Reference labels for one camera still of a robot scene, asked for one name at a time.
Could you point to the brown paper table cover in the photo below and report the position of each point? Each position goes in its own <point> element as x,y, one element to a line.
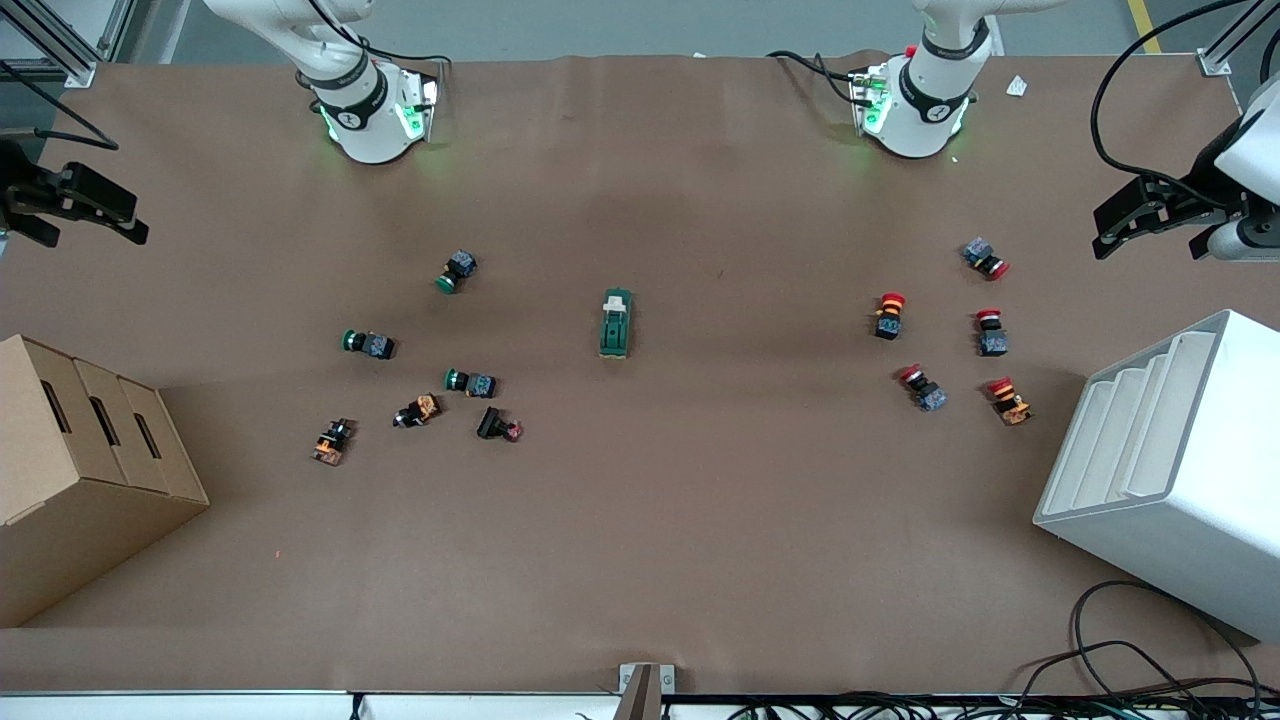
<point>640,520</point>

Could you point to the grey metal camera bracket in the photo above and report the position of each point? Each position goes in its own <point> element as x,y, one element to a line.
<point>645,692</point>

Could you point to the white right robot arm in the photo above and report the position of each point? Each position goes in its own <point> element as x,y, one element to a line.
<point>365,125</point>

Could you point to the red mushroom button grey block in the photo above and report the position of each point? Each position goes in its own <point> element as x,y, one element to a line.
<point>986,257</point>
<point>922,388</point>

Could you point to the red yellow stop button black block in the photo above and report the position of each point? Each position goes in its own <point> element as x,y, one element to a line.
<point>889,315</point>

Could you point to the brown cardboard box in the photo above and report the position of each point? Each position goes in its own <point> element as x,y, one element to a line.
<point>80,480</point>

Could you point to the black orange selector switch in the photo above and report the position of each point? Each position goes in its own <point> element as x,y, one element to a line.
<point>332,442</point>
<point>418,410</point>

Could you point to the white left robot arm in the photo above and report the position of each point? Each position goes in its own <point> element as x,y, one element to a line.
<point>920,120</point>

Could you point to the red yellow stop button orange block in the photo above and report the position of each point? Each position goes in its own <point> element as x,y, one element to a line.
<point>1010,400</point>

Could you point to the black switch with red tip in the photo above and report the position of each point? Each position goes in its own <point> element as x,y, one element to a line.
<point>499,425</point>

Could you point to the green push button switch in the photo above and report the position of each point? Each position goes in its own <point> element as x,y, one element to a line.
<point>470,382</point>
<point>368,343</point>
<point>458,270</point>

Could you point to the white paper scrap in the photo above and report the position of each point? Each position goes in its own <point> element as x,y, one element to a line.
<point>1016,86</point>

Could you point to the aluminium frame profile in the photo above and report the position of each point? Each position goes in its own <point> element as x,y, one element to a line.
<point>50,35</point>
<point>1235,35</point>

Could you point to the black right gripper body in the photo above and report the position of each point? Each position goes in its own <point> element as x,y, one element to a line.
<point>17,187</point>

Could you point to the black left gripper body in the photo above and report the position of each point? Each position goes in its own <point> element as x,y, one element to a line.
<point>1203,184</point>

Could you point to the white stepped plastic rack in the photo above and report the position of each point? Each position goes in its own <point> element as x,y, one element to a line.
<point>1170,470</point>

